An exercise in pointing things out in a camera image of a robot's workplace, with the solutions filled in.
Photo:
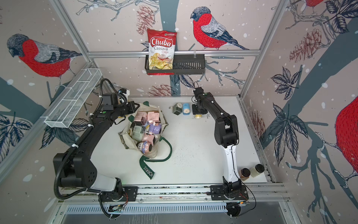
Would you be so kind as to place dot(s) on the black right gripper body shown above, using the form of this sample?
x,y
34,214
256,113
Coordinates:
x,y
202,110

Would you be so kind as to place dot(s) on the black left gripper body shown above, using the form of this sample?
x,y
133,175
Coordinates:
x,y
122,109

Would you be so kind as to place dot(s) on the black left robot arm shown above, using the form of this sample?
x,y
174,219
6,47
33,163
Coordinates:
x,y
74,171

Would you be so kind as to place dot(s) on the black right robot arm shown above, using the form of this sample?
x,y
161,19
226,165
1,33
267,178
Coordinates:
x,y
226,135

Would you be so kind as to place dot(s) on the pink square sharpener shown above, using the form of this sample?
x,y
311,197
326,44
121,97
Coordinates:
x,y
153,117

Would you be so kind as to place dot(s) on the pale green sharpener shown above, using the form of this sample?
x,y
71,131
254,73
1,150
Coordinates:
x,y
138,133

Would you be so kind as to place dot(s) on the purple sharpener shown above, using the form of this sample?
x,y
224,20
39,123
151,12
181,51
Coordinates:
x,y
154,128

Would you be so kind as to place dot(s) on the pink face sharpener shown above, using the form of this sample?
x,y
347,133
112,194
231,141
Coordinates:
x,y
145,147

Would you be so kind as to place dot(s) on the red cassava chips bag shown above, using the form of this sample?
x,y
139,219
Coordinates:
x,y
161,49

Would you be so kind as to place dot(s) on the brown spice jar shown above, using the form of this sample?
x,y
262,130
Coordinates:
x,y
244,174

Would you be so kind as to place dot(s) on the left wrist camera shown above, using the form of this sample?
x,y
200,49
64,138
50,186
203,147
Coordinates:
x,y
124,91

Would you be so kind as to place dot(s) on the black wall basket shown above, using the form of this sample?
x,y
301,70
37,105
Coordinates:
x,y
188,64

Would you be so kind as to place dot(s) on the white wire mesh basket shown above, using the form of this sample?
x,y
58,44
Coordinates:
x,y
75,96

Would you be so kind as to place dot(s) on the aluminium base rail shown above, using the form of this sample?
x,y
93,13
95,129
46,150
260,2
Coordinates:
x,y
183,198

